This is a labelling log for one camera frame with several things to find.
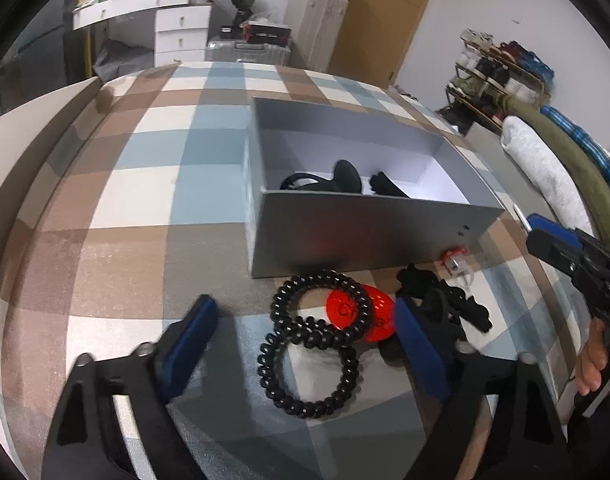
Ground white rolled blanket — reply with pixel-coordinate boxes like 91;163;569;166
500;116;594;235

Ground black items in box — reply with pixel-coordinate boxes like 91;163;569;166
280;159;409;198

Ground red clear ring charm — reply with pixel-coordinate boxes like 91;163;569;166
442;246;474;288

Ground white desk with drawers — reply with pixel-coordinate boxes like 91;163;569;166
73;0;213;66

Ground blue plaid rolled blanket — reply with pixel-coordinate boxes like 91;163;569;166
540;105;610;187

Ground shoe rack with shoes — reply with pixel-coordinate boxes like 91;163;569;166
438;28;554;134

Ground olive green rolled blanket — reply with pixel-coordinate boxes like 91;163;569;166
496;96;610;246

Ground black hair claw clip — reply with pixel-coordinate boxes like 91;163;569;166
382;262;494;364

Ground red China badge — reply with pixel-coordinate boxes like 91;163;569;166
326;285;395;344

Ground silver suitcase lying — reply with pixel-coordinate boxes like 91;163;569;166
205;39;292;66

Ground grey cardboard box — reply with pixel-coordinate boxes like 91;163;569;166
244;98;504;278

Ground black spiral hair tie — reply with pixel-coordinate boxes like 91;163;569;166
270;268;376;349
256;330;360;418

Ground person's hand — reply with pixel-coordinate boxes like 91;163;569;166
575;318;608;396

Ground black red shoe box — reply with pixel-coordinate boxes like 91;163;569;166
242;22;291;47

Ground wooden door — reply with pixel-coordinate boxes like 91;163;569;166
328;0;428;88

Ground white upright suitcase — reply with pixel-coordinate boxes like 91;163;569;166
284;0;348;73

